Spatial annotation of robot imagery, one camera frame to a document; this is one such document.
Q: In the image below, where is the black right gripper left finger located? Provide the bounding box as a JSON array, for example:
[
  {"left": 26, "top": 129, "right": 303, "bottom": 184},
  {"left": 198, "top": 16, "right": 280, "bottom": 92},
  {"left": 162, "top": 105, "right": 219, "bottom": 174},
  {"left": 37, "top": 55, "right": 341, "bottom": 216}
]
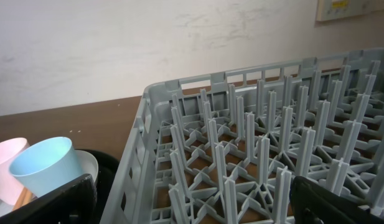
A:
[{"left": 0, "top": 174, "right": 97, "bottom": 224}]

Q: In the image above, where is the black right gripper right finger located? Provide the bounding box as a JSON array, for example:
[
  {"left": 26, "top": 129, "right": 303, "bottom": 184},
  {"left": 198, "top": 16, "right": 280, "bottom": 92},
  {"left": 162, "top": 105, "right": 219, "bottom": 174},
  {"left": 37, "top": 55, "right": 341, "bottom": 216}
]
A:
[{"left": 289, "top": 176, "right": 384, "bottom": 224}]

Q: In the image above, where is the grey plastic dishwasher rack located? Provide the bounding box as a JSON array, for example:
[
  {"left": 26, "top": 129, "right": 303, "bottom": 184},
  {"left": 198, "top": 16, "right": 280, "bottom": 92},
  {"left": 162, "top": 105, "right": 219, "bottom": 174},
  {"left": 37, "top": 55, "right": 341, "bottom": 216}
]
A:
[{"left": 101, "top": 48, "right": 384, "bottom": 223}]

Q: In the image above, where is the grey round plate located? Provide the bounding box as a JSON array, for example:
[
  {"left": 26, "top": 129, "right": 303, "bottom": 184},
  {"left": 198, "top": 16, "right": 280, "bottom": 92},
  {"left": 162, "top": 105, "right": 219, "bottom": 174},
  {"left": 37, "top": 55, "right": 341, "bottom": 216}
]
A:
[{"left": 0, "top": 150, "right": 99, "bottom": 217}]

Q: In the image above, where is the light blue plastic cup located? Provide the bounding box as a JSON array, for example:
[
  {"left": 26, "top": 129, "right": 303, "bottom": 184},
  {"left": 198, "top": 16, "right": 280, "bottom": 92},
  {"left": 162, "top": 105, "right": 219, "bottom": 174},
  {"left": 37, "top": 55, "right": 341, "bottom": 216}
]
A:
[{"left": 9, "top": 137, "right": 83, "bottom": 197}]

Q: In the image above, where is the round black tray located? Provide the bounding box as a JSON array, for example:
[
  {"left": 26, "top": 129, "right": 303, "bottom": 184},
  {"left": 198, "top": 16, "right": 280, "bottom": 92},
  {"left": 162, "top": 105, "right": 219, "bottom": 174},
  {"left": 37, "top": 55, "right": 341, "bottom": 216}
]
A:
[{"left": 84, "top": 149, "right": 119, "bottom": 224}]

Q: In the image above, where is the wooden chopstick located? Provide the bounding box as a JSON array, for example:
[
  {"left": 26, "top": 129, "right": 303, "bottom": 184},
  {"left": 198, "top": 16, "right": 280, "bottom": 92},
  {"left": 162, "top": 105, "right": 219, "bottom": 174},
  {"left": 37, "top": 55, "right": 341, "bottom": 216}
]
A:
[{"left": 12, "top": 187, "right": 33, "bottom": 211}]

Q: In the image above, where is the pink plastic cup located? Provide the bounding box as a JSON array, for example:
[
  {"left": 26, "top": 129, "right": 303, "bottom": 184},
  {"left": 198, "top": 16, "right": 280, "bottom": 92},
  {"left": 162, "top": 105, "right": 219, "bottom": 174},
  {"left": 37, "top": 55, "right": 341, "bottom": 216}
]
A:
[{"left": 0, "top": 138, "right": 29, "bottom": 205}]

